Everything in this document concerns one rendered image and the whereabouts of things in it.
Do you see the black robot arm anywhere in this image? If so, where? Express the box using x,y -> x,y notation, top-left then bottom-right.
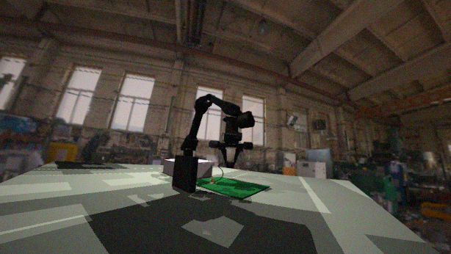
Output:
181,94 -> 255,156

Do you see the green circuit board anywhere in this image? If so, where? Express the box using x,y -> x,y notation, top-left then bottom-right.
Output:
196,176 -> 270,200

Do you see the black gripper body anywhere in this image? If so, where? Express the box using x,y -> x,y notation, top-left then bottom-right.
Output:
209,128 -> 253,150

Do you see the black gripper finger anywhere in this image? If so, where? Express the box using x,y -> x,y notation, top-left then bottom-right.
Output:
218,148 -> 227,163
234,149 -> 243,165

